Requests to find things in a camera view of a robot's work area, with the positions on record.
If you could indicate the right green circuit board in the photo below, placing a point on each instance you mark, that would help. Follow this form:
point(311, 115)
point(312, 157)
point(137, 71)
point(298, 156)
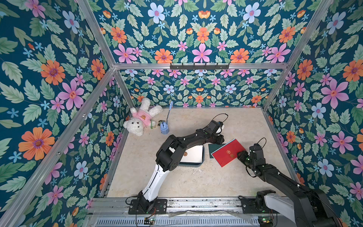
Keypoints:
point(265, 222)

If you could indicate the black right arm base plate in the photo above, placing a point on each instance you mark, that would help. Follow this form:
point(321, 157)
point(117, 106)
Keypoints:
point(249, 206)

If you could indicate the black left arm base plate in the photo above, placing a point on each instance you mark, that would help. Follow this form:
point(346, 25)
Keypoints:
point(158, 206)

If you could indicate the left green circuit board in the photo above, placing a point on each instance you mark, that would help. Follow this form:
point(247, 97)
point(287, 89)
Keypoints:
point(149, 221)

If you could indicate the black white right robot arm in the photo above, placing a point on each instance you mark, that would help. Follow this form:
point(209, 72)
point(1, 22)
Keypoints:
point(303, 206)

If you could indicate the red envelope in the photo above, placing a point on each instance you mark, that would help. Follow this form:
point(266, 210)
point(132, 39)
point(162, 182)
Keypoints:
point(228, 152)

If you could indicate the green circuit board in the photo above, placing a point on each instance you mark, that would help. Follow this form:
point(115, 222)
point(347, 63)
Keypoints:
point(149, 221)
point(265, 222)

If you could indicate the white teddy bear pink shirt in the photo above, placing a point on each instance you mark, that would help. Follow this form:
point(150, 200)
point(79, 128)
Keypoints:
point(143, 118)

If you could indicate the dark teal storage box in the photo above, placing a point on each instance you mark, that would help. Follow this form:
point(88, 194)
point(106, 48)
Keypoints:
point(198, 161)

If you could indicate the white envelope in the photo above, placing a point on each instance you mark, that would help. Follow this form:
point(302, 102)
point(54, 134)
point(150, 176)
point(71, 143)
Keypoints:
point(191, 154)

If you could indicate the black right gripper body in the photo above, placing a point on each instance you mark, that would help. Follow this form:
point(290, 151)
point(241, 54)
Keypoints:
point(244, 156)

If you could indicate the aluminium front rail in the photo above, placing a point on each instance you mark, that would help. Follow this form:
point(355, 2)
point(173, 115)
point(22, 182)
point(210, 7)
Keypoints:
point(181, 212)

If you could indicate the dark green envelope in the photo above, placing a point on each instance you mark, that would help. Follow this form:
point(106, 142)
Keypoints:
point(214, 147)

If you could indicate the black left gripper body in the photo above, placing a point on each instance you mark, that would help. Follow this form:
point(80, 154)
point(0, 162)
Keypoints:
point(215, 139)

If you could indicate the metal hook rail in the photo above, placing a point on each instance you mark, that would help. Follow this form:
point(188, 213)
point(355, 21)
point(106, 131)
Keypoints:
point(199, 66)

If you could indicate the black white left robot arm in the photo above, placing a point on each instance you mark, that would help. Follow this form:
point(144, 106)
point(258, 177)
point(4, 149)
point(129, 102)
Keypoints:
point(169, 157)

